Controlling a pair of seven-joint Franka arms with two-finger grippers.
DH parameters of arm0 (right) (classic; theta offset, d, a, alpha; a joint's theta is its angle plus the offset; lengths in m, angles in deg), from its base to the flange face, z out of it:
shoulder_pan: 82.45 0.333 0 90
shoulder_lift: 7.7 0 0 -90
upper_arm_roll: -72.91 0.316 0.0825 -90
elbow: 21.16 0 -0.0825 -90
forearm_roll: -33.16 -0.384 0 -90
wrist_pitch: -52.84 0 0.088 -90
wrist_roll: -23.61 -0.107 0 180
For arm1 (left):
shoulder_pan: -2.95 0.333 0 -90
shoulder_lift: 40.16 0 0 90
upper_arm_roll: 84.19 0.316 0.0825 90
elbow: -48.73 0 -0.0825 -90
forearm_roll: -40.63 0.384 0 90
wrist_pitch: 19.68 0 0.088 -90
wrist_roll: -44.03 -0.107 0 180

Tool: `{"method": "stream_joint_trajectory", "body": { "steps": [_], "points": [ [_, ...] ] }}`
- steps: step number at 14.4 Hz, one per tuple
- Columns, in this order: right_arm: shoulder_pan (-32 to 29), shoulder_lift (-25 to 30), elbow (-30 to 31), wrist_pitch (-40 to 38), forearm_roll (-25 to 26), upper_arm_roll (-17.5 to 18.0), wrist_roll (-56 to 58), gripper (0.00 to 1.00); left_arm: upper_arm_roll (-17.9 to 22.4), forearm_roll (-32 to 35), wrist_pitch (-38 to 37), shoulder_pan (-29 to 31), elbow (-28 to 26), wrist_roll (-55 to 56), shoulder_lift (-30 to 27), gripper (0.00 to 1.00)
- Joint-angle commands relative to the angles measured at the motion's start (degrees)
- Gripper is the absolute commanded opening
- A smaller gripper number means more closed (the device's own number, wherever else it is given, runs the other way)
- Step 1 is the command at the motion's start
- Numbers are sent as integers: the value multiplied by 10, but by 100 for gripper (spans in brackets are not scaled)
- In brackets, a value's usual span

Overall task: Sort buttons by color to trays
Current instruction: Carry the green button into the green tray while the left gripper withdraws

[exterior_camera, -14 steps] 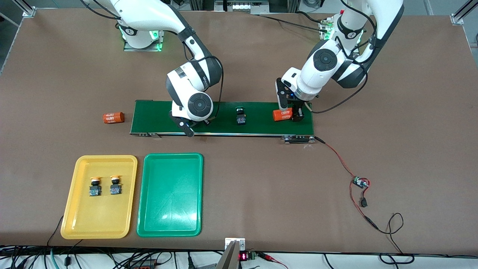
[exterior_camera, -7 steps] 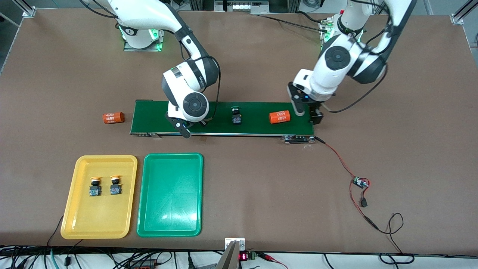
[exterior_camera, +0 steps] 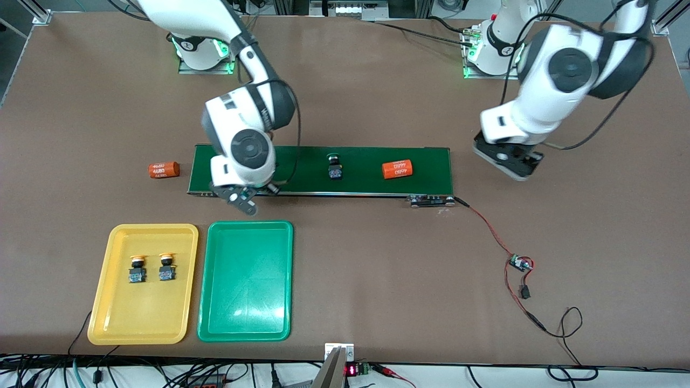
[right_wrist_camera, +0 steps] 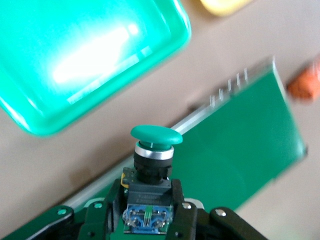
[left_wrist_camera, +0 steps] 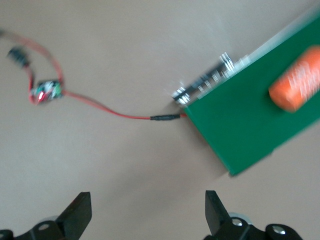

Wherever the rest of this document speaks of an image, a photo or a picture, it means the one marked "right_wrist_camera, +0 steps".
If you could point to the green mushroom push button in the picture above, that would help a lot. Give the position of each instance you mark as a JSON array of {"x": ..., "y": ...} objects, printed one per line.
[{"x": 156, "y": 136}]

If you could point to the orange cylinder with white print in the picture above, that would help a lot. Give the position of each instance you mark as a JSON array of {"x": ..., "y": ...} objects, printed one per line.
[{"x": 305, "y": 85}]

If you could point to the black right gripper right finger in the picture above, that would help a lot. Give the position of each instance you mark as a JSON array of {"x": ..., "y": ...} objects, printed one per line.
[{"x": 186, "y": 222}]

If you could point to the green plastic tray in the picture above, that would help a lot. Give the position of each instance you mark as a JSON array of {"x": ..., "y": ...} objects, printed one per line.
[{"x": 75, "y": 62}]

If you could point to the green conveyor belt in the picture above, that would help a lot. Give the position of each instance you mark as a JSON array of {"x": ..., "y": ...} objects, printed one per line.
[{"x": 237, "y": 150}]

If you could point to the yellow plastic tray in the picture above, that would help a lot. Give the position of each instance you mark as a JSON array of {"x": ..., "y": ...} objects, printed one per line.
[{"x": 222, "y": 6}]

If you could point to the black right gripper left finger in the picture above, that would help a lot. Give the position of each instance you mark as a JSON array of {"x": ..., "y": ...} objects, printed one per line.
[{"x": 97, "y": 220}]

